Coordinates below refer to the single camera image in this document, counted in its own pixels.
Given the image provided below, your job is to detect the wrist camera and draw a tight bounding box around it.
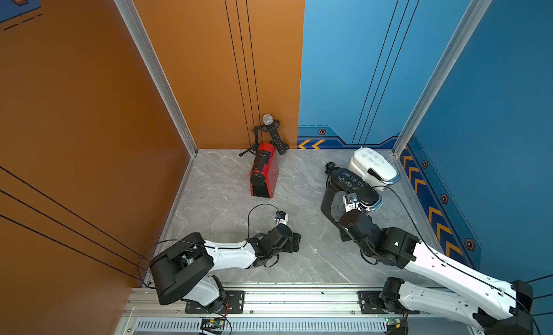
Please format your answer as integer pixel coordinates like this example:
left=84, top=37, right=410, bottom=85
left=343, top=192, right=361, bottom=213
left=274, top=211, right=289, bottom=226

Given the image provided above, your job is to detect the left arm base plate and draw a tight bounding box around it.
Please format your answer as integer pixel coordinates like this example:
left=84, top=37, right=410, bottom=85
left=185, top=290, right=246, bottom=316

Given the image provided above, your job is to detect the left green circuit board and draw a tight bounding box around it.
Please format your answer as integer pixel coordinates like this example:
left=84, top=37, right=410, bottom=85
left=199, top=317, right=227, bottom=335

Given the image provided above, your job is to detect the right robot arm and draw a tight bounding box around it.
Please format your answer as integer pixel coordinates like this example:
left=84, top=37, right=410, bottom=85
left=338, top=210, right=539, bottom=334

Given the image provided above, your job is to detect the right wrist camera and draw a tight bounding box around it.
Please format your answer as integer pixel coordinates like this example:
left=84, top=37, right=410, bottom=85
left=343, top=192, right=361, bottom=213

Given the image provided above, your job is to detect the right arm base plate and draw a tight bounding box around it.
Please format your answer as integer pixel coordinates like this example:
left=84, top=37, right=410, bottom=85
left=357, top=290, right=421, bottom=316

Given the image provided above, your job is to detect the black coffee machine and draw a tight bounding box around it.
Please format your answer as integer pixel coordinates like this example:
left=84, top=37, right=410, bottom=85
left=321, top=162, right=383, bottom=228

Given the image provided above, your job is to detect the grey wiping cloth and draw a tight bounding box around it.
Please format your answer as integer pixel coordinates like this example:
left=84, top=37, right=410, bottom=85
left=330, top=191, right=347, bottom=224

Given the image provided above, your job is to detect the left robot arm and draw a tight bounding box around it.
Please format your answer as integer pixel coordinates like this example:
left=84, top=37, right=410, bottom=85
left=149, top=224, right=301, bottom=313

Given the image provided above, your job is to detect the red coffee machine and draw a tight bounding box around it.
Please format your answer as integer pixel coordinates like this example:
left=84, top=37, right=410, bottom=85
left=250, top=143, right=279, bottom=198

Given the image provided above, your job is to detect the microphone on black tripod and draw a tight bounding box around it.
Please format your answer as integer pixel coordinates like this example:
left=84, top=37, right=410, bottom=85
left=238, top=114, right=289, bottom=158

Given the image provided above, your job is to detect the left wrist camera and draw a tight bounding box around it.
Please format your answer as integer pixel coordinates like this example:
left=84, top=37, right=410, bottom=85
left=274, top=211, right=289, bottom=226

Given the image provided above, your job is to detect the white coffee machine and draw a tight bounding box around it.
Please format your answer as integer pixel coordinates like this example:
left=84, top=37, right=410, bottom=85
left=347, top=147, right=400, bottom=188

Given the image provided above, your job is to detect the right green circuit board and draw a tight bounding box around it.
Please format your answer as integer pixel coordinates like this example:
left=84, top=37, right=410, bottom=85
left=384, top=319, right=409, bottom=335

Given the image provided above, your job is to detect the green circuit board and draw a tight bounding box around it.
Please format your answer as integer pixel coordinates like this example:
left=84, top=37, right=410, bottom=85
left=384, top=319, right=409, bottom=335
left=199, top=317, right=227, bottom=335

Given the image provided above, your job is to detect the aluminium front rail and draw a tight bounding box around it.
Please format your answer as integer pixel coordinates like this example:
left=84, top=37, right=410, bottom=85
left=122, top=285, right=487, bottom=321

